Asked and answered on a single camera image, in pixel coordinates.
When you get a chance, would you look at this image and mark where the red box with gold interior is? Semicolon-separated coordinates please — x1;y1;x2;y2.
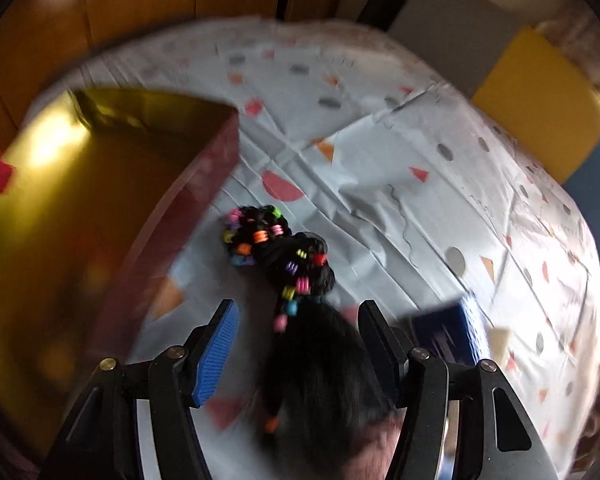
0;87;238;417

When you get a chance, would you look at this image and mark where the black wig with colourful beads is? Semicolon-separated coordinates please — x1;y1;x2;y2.
223;205;394;463

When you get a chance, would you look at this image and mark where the grey yellow blue headboard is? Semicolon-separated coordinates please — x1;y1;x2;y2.
389;0;600;256

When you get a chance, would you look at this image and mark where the blue tissue packet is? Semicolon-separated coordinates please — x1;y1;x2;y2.
411;294;491;366

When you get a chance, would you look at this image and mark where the wooden wardrobe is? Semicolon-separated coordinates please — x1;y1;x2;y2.
0;0;351;146

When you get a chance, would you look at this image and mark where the patterned white bed sheet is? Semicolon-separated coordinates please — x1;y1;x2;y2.
29;18;600;479

